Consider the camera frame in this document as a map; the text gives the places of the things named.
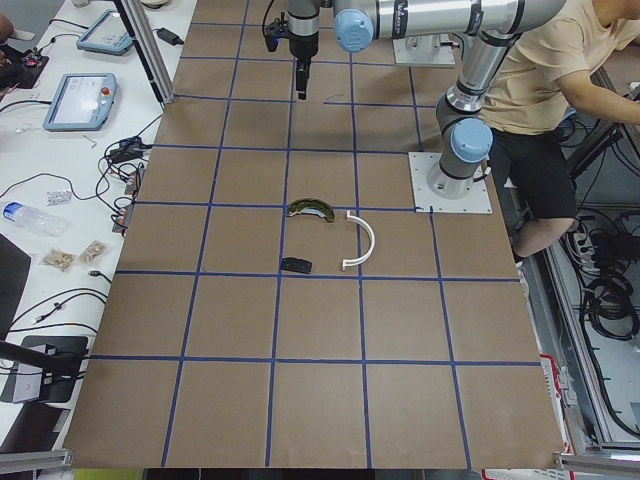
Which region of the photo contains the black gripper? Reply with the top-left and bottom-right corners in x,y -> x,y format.
295,58 -> 311,100

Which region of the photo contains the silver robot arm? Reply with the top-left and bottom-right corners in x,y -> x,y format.
265,1 -> 561,205
287,0 -> 333,60

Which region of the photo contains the green brake shoe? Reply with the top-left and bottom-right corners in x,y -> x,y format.
286,197 -> 335,223

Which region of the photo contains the white curved plastic part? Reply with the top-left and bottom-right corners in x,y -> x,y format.
340,210 -> 377,272

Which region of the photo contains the black power adapter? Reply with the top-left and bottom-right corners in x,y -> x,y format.
107,140 -> 152,164

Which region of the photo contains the far teach pendant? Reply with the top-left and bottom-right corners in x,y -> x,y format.
76,9 -> 132,56

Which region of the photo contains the teach pendant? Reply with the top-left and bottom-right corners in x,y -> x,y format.
76,9 -> 132,56
43,73 -> 118,132

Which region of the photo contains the black brake pad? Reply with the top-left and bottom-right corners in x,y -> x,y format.
280,257 -> 313,275

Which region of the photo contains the near teach pendant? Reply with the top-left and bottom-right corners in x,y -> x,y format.
43,73 -> 118,132

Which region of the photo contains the person in beige shirt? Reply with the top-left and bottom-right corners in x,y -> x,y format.
479,1 -> 639,264

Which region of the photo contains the plastic water bottle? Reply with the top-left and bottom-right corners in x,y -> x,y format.
1,201 -> 69,237

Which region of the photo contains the black monitor stand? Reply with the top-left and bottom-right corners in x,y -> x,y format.
1,335 -> 89,404

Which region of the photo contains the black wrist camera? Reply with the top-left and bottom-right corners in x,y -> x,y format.
263,17 -> 288,52

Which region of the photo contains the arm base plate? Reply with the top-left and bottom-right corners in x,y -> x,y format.
393,34 -> 459,68
408,152 -> 492,214

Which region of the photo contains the aluminium frame post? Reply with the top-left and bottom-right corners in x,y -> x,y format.
114,0 -> 175,105

